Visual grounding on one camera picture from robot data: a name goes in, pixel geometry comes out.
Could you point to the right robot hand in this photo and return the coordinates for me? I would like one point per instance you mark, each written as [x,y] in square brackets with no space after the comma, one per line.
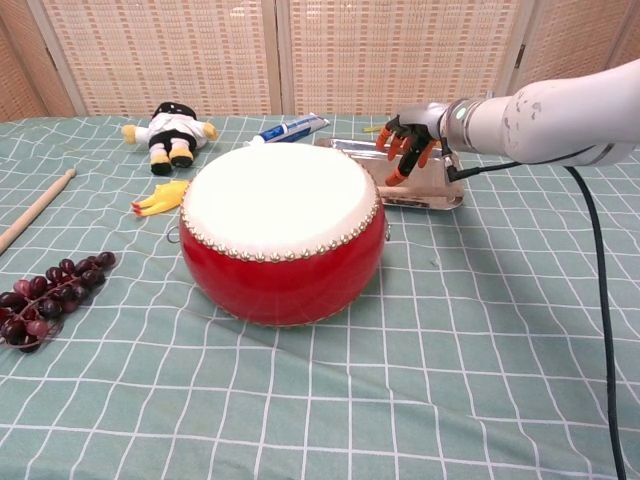
[420,120]

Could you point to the wooden drumstick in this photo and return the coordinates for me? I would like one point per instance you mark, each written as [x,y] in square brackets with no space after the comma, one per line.
[35,212]
[392,192]

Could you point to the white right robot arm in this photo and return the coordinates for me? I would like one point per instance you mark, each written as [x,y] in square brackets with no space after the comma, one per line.
[550,120]

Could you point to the stainless steel tray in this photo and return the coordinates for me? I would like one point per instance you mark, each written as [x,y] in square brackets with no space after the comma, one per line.
[430,182]

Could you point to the red drum white skin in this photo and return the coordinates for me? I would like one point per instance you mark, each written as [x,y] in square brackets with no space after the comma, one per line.
[280,200]

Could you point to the yellow tape measure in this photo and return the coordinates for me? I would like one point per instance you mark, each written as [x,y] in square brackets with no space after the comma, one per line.
[372,129]

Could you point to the woven folding screen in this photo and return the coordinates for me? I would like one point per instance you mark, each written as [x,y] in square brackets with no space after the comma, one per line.
[350,55]

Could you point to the white blue toothpaste tube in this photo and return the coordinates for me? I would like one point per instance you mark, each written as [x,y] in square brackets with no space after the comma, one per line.
[287,129]

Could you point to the plush doll black hair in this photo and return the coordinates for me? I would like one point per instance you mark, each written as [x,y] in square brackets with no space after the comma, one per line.
[172,131]

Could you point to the yellow rubber chicken toy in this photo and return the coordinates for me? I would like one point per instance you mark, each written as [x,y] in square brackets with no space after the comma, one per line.
[162,197]

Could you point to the green checked tablecloth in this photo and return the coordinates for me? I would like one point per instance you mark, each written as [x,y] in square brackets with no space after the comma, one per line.
[350,390]

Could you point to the bunch of purple grapes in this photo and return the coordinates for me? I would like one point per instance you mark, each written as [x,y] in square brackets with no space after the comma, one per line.
[50,292]

